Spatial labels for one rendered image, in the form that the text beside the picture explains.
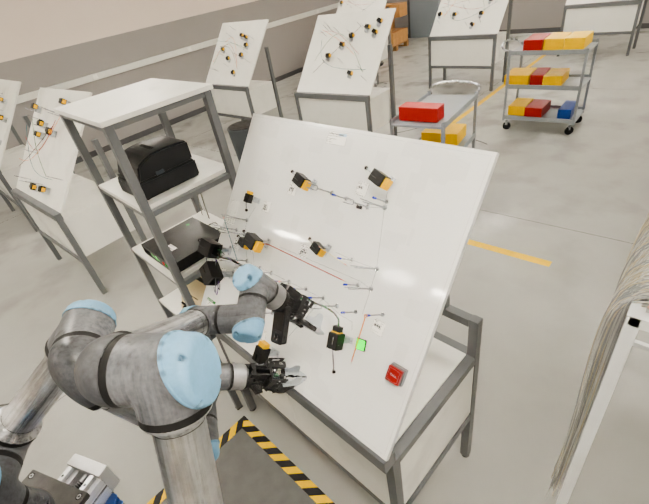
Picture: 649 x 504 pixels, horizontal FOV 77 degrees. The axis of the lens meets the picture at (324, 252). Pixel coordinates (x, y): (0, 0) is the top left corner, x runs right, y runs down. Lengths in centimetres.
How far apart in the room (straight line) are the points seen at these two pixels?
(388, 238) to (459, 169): 32
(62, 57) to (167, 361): 807
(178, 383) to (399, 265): 90
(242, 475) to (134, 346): 196
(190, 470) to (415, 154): 110
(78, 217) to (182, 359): 354
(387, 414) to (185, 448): 84
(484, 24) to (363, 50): 298
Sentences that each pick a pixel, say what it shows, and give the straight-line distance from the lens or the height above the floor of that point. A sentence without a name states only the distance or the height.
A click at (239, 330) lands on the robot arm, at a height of 152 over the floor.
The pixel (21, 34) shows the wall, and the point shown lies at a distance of 845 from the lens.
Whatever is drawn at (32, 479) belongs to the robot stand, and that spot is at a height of 116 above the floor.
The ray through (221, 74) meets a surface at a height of 99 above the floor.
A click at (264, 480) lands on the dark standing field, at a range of 254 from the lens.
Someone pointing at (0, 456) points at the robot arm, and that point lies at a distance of 134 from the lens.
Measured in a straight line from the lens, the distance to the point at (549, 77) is 592.
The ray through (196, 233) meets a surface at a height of 112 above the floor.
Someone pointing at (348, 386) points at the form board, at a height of 98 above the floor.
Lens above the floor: 220
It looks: 35 degrees down
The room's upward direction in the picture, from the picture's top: 11 degrees counter-clockwise
